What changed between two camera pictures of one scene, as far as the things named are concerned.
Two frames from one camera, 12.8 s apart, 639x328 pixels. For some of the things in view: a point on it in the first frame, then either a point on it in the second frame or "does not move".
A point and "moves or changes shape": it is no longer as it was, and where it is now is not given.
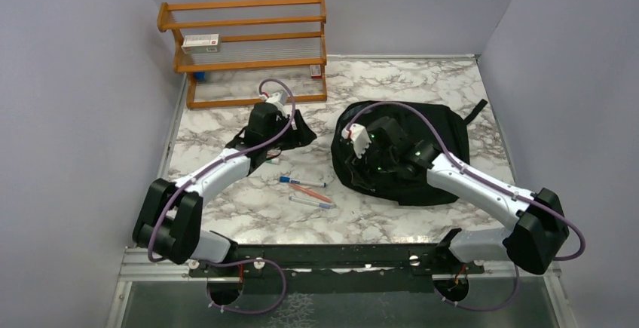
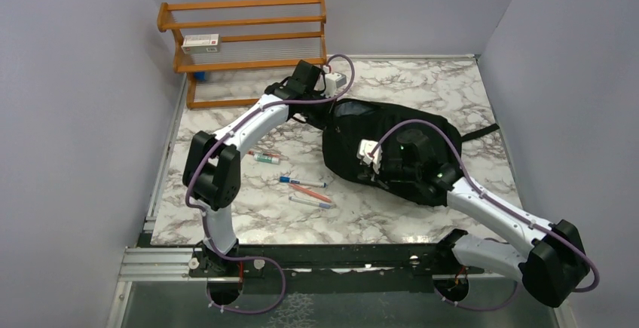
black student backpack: x=450 y=124 moves or changes shape
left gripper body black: x=277 y=142 -> x=315 y=114
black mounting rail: x=404 y=260 does not move
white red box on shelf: x=201 y=44 does not move
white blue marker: x=308 y=202 does not move
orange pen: x=310 y=193 does not move
